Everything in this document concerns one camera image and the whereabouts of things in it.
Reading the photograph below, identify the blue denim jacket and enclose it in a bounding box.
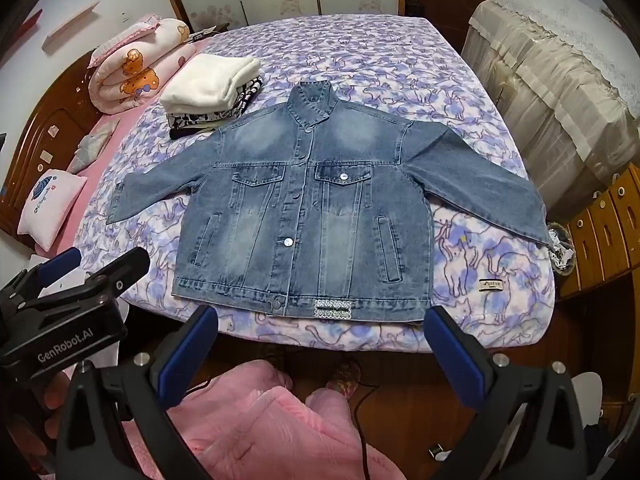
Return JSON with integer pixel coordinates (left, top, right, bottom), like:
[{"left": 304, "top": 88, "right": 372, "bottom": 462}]
[{"left": 106, "top": 81, "right": 552, "bottom": 322}]

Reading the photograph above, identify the black white patterned folded cloth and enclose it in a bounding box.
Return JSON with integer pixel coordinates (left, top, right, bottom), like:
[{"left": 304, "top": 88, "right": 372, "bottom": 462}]
[{"left": 167, "top": 76, "right": 264, "bottom": 133}]

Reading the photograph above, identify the red wall shelf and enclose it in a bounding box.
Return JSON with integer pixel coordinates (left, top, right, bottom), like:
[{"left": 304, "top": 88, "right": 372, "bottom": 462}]
[{"left": 15, "top": 10, "right": 44, "bottom": 37}]

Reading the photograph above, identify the trash basket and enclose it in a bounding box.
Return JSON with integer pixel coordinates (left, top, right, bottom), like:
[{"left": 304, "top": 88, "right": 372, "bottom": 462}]
[{"left": 547, "top": 221, "right": 576, "bottom": 277}]

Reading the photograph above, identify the beige cloth covered furniture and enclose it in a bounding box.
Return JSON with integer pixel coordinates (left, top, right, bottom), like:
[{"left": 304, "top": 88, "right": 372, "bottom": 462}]
[{"left": 460, "top": 0, "right": 640, "bottom": 211}]

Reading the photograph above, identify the small pink printed pillow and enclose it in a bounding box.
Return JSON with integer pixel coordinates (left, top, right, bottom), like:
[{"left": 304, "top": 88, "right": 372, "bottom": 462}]
[{"left": 17, "top": 169, "right": 88, "bottom": 253}]

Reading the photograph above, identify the wooden drawer cabinet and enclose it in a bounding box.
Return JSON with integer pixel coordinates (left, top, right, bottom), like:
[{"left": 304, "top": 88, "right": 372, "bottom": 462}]
[{"left": 555, "top": 162, "right": 640, "bottom": 301}]

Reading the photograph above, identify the pink bed sheet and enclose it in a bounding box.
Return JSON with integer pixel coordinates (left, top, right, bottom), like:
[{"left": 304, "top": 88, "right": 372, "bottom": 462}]
[{"left": 35, "top": 42, "right": 211, "bottom": 257}]

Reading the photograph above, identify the pink bear print quilt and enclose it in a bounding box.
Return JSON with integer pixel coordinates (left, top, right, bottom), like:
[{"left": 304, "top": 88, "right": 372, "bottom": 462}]
[{"left": 89, "top": 17, "right": 198, "bottom": 113}]

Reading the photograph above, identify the pink wall shelf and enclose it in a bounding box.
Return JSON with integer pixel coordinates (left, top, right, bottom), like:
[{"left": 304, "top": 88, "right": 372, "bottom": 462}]
[{"left": 41, "top": 2, "right": 99, "bottom": 52}]

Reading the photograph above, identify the wooden headboard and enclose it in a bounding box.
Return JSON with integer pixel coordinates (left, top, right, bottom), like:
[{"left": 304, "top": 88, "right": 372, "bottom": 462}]
[{"left": 0, "top": 47, "right": 108, "bottom": 241}]

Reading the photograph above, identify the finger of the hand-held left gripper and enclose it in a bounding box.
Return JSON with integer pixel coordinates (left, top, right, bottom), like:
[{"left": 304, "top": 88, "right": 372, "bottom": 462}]
[
  {"left": 14, "top": 246, "right": 83, "bottom": 291},
  {"left": 22, "top": 247, "right": 151, "bottom": 317}
]

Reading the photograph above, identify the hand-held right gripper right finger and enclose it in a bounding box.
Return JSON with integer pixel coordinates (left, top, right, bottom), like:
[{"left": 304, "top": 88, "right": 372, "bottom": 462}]
[{"left": 422, "top": 305, "right": 587, "bottom": 480}]

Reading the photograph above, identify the purple floral blanket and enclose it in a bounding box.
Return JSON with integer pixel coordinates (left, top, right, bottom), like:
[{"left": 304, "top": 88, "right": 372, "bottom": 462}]
[{"left": 75, "top": 16, "right": 557, "bottom": 356}]

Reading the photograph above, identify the pink fluffy robe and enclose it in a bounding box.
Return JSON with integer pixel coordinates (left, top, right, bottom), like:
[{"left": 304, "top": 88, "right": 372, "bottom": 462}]
[{"left": 120, "top": 360, "right": 408, "bottom": 480}]

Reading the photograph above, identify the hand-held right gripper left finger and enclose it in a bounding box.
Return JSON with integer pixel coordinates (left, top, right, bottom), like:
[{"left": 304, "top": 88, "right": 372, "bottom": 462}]
[{"left": 54, "top": 305, "right": 220, "bottom": 480}]

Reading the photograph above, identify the black floor cable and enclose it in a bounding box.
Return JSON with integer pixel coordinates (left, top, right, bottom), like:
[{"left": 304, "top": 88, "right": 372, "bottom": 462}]
[{"left": 350, "top": 382, "right": 382, "bottom": 480}]

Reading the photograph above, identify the person's left hand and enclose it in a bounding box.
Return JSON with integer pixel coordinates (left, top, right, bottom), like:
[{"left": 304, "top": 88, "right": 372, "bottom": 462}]
[{"left": 44, "top": 371, "right": 72, "bottom": 415}]

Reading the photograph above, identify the grey pillow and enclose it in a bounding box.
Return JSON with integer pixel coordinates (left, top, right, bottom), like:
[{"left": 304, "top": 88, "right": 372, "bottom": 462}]
[{"left": 66, "top": 116, "right": 122, "bottom": 175}]

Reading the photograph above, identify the pink frilled pillow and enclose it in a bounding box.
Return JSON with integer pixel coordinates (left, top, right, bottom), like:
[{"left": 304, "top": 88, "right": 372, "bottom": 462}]
[{"left": 89, "top": 16, "right": 162, "bottom": 68}]

